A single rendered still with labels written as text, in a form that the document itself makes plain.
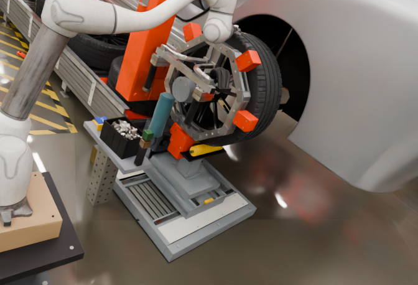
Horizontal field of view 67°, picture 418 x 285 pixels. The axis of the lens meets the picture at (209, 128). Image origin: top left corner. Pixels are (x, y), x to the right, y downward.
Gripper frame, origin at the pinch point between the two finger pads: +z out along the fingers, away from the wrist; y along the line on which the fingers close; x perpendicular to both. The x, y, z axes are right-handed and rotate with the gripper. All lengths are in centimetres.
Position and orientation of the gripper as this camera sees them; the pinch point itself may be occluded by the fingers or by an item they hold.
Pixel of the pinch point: (234, 28)
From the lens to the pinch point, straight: 174.2
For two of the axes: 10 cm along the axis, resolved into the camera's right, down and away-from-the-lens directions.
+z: 3.1, -3.2, 9.0
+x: 3.3, -8.5, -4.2
